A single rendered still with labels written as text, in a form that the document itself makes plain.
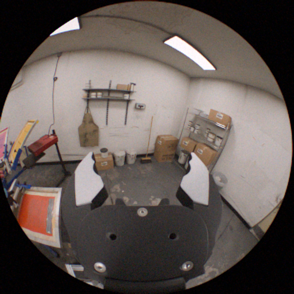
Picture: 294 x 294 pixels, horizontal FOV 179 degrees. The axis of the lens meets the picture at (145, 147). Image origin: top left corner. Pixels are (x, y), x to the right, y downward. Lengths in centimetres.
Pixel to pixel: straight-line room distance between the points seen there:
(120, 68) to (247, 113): 308
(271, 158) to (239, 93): 165
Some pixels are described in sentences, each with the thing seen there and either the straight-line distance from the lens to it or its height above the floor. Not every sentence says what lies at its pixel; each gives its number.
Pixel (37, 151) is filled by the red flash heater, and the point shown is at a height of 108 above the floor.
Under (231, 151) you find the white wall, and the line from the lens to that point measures 265.
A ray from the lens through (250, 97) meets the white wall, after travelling 276.
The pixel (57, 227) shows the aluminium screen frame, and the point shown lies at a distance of 92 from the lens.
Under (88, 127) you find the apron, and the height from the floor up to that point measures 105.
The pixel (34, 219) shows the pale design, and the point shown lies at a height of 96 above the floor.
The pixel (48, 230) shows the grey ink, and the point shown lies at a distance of 101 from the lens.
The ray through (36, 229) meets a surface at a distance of 111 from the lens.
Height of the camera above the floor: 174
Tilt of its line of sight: 28 degrees down
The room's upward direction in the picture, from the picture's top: 10 degrees clockwise
